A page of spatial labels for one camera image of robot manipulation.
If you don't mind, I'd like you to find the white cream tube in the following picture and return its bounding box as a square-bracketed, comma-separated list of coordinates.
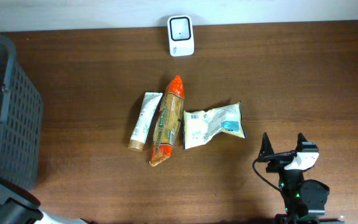
[128, 92, 163, 151]

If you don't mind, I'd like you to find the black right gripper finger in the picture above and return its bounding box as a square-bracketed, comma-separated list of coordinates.
[257, 132, 274, 162]
[296, 133, 308, 151]

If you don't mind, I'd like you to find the orange pasta package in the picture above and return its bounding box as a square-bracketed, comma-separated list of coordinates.
[149, 75, 185, 167]

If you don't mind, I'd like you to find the dark grey plastic basket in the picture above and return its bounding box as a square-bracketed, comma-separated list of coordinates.
[0, 35, 44, 190]

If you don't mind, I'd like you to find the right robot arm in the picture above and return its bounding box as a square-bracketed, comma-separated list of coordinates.
[258, 133, 330, 223]

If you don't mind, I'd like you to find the white barcode scanner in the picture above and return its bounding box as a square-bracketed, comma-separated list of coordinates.
[167, 15, 195, 57]

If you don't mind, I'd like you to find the cream snack bag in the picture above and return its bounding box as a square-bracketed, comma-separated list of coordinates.
[183, 102, 247, 150]

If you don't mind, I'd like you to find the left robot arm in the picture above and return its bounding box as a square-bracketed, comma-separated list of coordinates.
[0, 131, 279, 223]

